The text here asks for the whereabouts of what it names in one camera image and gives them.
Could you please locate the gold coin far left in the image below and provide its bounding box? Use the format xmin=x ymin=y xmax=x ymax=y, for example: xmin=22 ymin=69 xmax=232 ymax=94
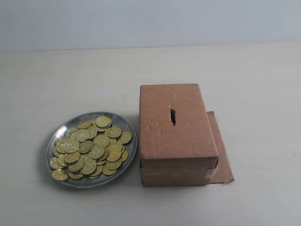
xmin=49 ymin=157 xmax=64 ymax=170

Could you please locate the gold coin top of pile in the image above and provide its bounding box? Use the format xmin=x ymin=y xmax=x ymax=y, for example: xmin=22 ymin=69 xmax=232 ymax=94
xmin=95 ymin=116 xmax=112 ymax=128

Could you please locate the gold coin right edge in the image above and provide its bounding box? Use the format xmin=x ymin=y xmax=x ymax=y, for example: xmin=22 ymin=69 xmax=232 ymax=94
xmin=118 ymin=131 xmax=132 ymax=144

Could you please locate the gold coin centre pile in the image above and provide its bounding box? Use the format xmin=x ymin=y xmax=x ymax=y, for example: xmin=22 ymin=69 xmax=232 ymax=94
xmin=88 ymin=145 xmax=105 ymax=159

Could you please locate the cardboard box with slot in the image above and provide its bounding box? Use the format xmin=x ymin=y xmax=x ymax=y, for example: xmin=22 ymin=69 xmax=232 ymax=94
xmin=139 ymin=84 xmax=234 ymax=186

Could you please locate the gold coin front left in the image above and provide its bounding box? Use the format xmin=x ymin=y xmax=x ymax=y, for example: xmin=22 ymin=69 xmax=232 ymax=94
xmin=51 ymin=169 xmax=69 ymax=181

